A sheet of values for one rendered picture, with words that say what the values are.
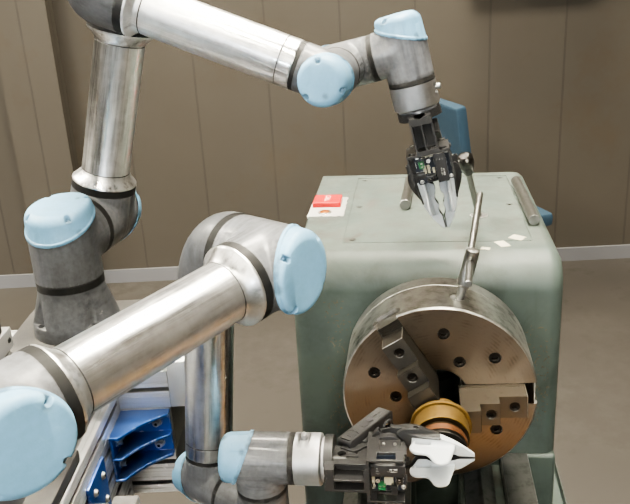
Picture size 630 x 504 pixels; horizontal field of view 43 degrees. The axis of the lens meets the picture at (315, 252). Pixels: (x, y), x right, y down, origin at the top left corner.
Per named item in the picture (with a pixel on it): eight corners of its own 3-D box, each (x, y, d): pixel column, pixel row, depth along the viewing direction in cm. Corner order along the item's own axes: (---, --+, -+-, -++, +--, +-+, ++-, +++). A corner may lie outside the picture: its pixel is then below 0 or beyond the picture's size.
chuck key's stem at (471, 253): (461, 318, 127) (480, 253, 123) (448, 315, 127) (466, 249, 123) (462, 313, 129) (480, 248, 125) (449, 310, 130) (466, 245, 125)
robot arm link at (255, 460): (230, 466, 122) (225, 418, 119) (301, 468, 121) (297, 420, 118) (219, 499, 115) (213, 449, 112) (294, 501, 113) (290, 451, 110)
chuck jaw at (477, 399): (457, 372, 130) (531, 370, 129) (458, 398, 132) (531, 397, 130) (460, 408, 120) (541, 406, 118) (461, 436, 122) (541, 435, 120)
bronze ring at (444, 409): (409, 388, 122) (409, 425, 114) (471, 389, 121) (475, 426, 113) (410, 436, 126) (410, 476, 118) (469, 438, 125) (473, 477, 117)
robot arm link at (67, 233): (20, 287, 135) (4, 211, 130) (60, 259, 147) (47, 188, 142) (84, 290, 132) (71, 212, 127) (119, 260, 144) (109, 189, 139)
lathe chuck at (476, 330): (332, 425, 144) (365, 268, 132) (504, 461, 142) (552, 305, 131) (327, 454, 136) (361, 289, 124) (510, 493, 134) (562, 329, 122)
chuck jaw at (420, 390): (415, 378, 132) (375, 324, 129) (441, 364, 130) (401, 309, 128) (415, 414, 122) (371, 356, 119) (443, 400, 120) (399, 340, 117)
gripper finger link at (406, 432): (440, 459, 113) (379, 457, 115) (439, 451, 115) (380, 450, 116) (440, 431, 112) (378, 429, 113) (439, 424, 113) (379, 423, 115)
